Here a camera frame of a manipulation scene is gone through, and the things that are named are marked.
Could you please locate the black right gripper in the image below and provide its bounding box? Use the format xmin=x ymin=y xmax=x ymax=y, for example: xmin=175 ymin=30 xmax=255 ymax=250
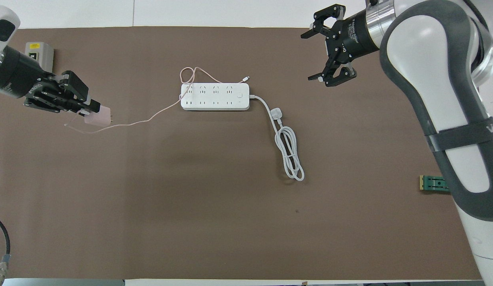
xmin=301 ymin=4 xmax=380 ymax=87

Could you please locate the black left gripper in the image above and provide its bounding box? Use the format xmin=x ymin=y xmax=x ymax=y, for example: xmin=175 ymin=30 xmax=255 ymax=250
xmin=0 ymin=46 xmax=101 ymax=117

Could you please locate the pink charger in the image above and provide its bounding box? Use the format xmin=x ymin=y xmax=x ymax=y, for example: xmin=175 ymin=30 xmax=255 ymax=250
xmin=84 ymin=105 xmax=114 ymax=128

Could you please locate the pink charging cable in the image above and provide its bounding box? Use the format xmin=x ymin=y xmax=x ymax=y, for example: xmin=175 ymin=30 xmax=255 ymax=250
xmin=64 ymin=67 xmax=251 ymax=134

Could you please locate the white power strip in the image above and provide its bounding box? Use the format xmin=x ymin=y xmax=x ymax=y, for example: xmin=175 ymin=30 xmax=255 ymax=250
xmin=181 ymin=83 xmax=250 ymax=111

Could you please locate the green circuit board module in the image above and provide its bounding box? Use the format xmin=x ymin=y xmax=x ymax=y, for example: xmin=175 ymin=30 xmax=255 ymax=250
xmin=419 ymin=175 xmax=450 ymax=194

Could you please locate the brown table mat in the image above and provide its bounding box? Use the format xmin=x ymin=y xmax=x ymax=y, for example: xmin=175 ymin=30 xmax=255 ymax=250
xmin=0 ymin=26 xmax=483 ymax=280

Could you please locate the grey on-off switch box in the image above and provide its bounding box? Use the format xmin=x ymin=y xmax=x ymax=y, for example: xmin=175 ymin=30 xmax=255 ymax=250
xmin=25 ymin=42 xmax=54 ymax=76

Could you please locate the white power cord with plug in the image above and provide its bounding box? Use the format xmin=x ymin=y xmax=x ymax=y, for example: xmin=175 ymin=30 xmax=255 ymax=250
xmin=249 ymin=95 xmax=305 ymax=182

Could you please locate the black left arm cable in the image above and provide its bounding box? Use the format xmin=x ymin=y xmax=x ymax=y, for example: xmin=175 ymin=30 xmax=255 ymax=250
xmin=0 ymin=214 xmax=11 ymax=286

